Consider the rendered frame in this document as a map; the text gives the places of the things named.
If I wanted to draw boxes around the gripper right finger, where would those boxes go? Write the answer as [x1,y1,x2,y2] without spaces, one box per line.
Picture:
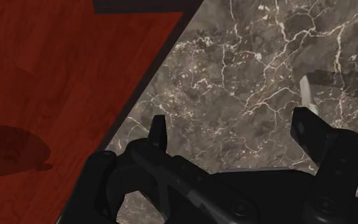
[290,106,358,224]

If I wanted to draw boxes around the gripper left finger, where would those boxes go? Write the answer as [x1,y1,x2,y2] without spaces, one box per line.
[57,115,261,224]

